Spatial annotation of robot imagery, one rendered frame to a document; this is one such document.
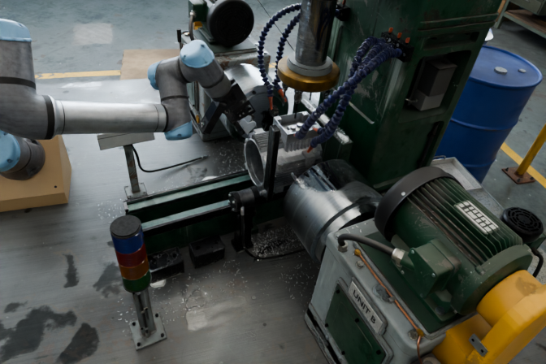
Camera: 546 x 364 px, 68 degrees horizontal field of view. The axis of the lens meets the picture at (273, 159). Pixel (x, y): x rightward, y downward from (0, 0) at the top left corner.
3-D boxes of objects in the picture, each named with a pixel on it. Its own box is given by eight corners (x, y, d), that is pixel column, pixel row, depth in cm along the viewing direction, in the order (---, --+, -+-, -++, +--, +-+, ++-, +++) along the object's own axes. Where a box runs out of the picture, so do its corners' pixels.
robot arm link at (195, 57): (179, 42, 106) (207, 33, 103) (200, 72, 114) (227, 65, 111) (172, 62, 102) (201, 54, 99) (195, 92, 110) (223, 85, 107)
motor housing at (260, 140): (292, 155, 150) (298, 112, 138) (317, 188, 137) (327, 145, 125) (241, 166, 142) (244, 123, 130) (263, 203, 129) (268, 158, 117)
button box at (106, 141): (151, 135, 138) (149, 119, 136) (155, 140, 132) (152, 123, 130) (98, 145, 131) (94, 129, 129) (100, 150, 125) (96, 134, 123)
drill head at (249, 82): (252, 96, 181) (255, 43, 165) (290, 142, 156) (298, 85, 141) (198, 106, 171) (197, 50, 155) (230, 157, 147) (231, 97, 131)
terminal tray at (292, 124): (303, 127, 137) (305, 110, 132) (318, 146, 130) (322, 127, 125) (270, 134, 133) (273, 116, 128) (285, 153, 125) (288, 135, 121)
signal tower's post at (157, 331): (159, 312, 110) (141, 205, 84) (167, 338, 105) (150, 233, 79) (129, 323, 107) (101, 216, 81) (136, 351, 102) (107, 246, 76)
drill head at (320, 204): (331, 192, 136) (346, 133, 121) (413, 292, 109) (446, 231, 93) (265, 213, 127) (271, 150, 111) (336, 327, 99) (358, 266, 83)
